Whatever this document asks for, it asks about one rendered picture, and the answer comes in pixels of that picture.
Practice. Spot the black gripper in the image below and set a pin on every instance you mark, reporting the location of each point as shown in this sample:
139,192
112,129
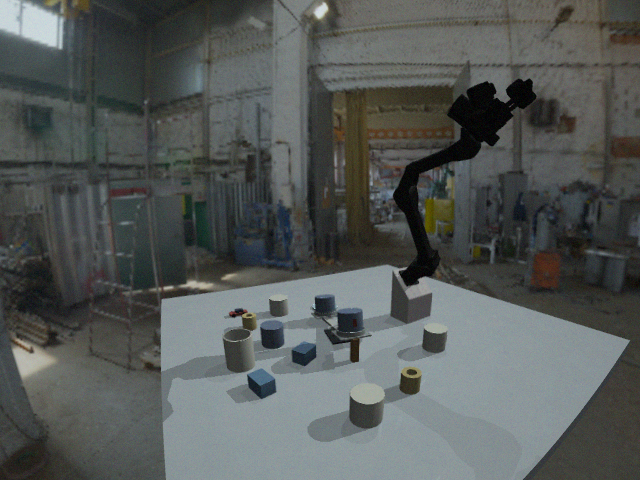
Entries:
484,123

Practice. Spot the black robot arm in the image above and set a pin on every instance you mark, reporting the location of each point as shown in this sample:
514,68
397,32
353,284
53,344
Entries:
406,196

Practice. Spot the blue block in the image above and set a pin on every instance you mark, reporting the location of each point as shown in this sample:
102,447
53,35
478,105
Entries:
304,353
261,383

